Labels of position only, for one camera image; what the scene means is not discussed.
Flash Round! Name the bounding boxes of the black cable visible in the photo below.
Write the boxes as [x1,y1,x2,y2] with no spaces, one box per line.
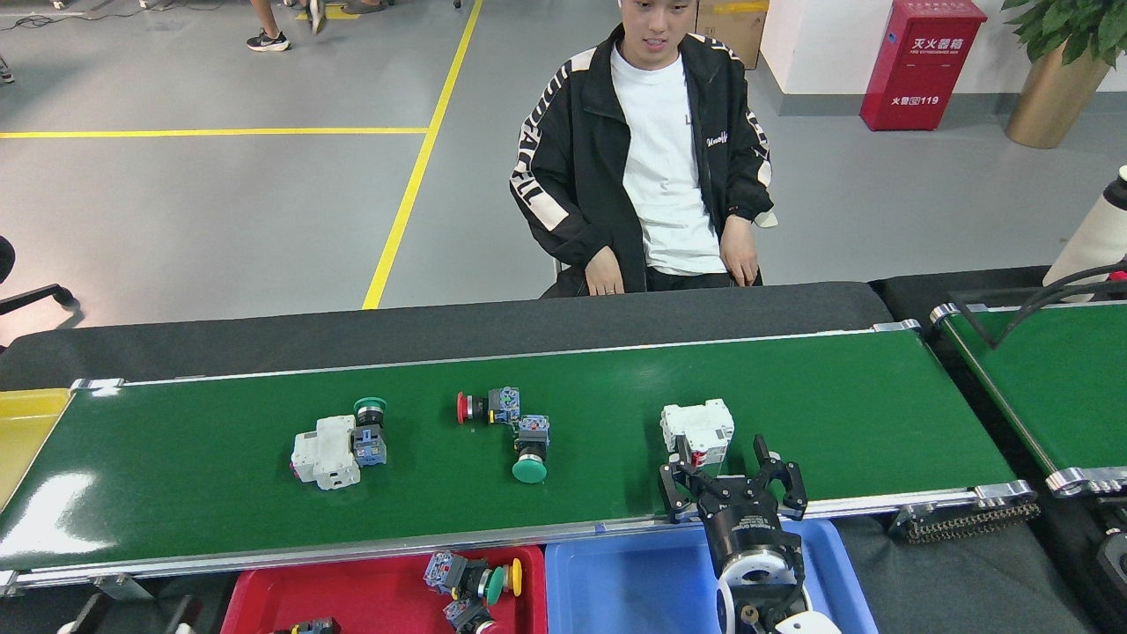
[949,262,1127,350]

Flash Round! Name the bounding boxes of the dark conveyor motor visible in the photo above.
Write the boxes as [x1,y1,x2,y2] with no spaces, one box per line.
[1094,511,1127,608]

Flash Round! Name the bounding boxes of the potted plant gold pot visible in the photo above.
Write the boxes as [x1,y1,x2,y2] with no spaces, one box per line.
[1001,0,1127,149]

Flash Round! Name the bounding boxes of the blue plastic tray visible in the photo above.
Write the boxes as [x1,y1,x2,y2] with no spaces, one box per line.
[544,518,879,634]

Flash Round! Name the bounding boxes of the red fire extinguisher cabinet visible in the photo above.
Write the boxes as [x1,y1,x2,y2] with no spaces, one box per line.
[860,0,988,131]

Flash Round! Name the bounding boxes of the black office chair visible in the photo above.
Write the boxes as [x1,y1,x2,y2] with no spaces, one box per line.
[0,236,76,318]

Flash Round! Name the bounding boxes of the black drive chain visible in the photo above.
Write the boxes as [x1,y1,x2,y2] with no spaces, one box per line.
[889,498,1042,542]

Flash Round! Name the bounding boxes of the person's right hand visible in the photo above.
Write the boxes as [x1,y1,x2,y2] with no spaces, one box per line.
[586,247,626,296]

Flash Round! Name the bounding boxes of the white circuit breaker block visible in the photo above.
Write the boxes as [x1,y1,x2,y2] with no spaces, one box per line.
[660,399,736,468]
[291,416,362,491]

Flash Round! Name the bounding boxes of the long green conveyor belt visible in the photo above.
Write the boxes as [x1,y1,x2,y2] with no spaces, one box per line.
[0,319,1040,600]

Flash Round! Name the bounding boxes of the person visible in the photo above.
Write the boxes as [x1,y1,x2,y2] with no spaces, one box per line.
[509,0,776,299]

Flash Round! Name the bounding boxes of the green push button switch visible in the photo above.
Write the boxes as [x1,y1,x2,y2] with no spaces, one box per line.
[424,550,509,607]
[512,414,552,485]
[350,396,388,468]

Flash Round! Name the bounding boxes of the brown cardboard box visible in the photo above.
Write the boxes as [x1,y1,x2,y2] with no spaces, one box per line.
[696,0,770,70]

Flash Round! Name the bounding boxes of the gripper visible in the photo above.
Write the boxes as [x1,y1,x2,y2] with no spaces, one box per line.
[659,436,808,564]

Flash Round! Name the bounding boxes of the red plastic tray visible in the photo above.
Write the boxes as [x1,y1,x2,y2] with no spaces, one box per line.
[220,544,549,634]

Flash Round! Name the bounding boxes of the yellow plastic bin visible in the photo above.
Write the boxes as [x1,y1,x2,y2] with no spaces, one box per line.
[0,388,73,512]

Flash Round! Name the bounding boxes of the person's left hand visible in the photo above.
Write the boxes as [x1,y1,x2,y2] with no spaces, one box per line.
[720,216,760,287]

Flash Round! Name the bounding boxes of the green feeder conveyor belt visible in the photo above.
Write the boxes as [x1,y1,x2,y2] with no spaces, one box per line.
[929,299,1127,498]

